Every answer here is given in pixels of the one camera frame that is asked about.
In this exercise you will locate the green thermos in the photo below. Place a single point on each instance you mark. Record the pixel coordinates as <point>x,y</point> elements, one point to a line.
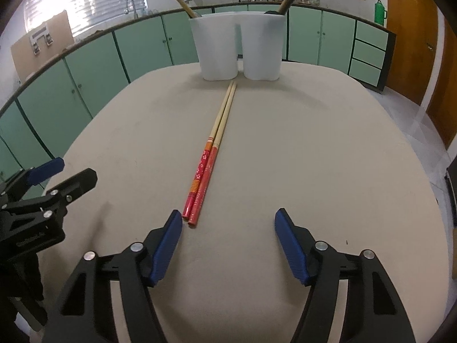
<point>379,14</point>

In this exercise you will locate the black case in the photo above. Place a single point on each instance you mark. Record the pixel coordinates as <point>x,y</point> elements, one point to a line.
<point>452,193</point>

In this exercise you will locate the cardboard box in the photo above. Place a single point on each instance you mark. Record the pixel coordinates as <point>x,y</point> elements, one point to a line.
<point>25,60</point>

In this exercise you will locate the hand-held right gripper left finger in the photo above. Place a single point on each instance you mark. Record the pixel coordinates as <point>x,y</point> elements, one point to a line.
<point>164,253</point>

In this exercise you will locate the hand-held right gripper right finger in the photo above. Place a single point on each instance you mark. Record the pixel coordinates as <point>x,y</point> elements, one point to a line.
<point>291,246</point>

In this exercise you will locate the person's left forearm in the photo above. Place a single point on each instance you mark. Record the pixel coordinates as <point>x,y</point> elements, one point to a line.
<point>25,293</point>

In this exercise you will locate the white utensil holder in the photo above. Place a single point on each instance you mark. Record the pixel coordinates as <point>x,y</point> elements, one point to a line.
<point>217,50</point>

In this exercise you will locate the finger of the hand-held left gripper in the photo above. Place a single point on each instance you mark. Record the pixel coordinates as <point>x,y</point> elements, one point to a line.
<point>80,182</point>
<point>46,169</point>

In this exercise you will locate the green kitchen counter cabinets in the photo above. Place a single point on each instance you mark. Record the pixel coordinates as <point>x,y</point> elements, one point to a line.
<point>96,64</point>

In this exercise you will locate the wooden door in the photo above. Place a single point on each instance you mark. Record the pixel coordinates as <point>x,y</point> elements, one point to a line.
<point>410,43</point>

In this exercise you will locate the red patterned chopstick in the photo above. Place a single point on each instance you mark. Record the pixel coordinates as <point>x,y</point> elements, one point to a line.
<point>206,175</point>
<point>198,175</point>

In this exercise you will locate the black utensil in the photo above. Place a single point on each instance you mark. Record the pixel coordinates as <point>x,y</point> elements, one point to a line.
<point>273,12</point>

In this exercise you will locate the metal sink faucet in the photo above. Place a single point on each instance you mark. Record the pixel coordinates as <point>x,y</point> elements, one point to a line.
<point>135,10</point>

